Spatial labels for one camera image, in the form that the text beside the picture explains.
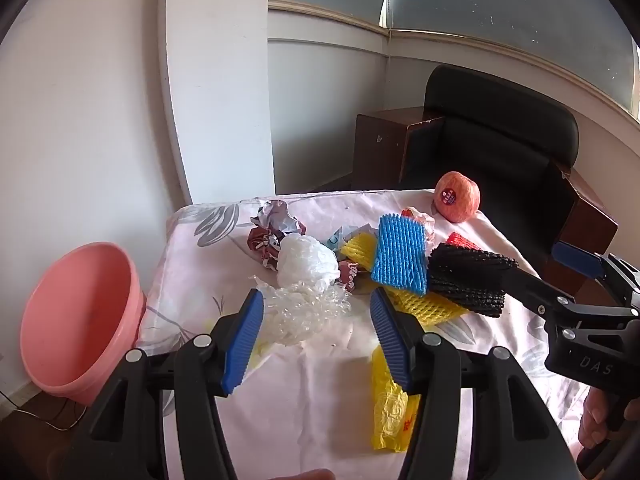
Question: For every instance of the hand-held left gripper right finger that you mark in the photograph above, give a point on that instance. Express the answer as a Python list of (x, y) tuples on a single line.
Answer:
[(390, 340)]

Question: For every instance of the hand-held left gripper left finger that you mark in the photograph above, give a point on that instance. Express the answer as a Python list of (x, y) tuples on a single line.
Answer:
[(245, 345)]

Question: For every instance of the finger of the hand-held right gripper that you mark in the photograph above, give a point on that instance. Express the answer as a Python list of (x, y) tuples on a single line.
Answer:
[(575, 258), (530, 287)]

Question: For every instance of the yellow foam net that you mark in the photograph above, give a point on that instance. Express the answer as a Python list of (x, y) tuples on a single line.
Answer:
[(430, 312), (357, 251)]

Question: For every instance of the clear plastic bag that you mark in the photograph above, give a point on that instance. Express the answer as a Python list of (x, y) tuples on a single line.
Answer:
[(295, 310)]

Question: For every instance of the black foam net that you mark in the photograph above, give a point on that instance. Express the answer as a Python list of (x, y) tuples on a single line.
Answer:
[(465, 280)]

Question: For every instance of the yellow plastic bag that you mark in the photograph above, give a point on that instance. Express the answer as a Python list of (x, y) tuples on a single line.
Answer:
[(387, 410)]

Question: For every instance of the dark red snack wrapper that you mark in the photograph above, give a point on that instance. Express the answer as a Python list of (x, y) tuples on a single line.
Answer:
[(350, 275)]

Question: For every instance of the blue foam net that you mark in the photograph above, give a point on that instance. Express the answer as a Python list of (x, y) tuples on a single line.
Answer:
[(400, 255)]

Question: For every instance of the white plastic bag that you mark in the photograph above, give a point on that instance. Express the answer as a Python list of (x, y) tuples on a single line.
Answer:
[(305, 260)]

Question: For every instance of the silver foil wrapper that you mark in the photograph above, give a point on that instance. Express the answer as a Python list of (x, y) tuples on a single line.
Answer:
[(272, 220)]

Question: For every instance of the pink plastic basin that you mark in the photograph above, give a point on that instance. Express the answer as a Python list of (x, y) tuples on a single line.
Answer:
[(75, 320)]

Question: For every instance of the person's right hand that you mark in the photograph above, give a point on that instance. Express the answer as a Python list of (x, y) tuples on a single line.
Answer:
[(595, 412)]

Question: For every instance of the person's left hand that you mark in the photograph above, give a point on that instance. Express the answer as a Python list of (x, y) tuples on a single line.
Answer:
[(305, 476)]

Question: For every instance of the pink floral cloth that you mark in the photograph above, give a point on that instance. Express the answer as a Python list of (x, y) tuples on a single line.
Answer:
[(320, 385)]

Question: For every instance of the apple with sticker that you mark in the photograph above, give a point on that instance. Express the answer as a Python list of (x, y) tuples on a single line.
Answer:
[(462, 200)]

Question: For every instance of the light blue wrapper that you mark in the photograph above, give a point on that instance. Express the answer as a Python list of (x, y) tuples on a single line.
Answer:
[(336, 241)]

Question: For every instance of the orange and white wrapper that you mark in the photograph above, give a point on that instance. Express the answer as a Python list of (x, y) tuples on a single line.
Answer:
[(422, 220)]

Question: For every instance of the black leather armchair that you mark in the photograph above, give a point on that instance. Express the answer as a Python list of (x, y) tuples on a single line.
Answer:
[(500, 125)]

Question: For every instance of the brown wooden cabinet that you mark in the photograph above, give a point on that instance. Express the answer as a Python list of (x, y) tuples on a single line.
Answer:
[(380, 150)]

